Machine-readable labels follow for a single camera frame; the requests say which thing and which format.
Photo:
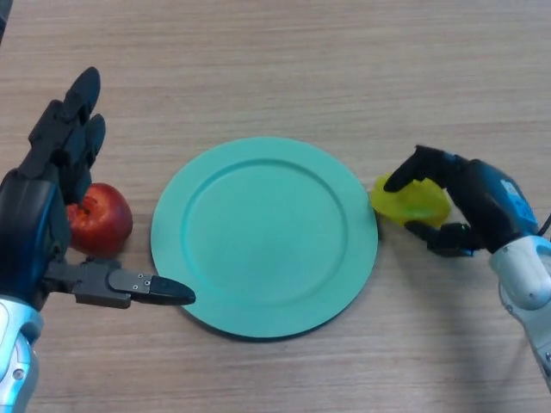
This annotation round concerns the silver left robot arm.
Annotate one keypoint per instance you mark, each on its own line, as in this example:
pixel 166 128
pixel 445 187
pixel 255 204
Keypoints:
pixel 15 353

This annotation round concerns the yellow starfruit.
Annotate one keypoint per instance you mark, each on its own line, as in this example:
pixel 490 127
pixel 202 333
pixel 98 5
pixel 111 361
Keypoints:
pixel 417 204

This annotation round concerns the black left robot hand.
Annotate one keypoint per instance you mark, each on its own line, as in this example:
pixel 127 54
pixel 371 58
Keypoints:
pixel 30 232

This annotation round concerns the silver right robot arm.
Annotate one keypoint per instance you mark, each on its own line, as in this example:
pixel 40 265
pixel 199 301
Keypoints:
pixel 527 275

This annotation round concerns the red apple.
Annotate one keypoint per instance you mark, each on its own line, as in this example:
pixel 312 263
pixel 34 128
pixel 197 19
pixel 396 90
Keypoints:
pixel 103 219

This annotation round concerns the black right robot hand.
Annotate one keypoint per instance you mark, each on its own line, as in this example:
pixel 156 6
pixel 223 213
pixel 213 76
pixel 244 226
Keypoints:
pixel 490 202

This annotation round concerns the green round plate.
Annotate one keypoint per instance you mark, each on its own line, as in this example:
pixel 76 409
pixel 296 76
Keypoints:
pixel 262 241

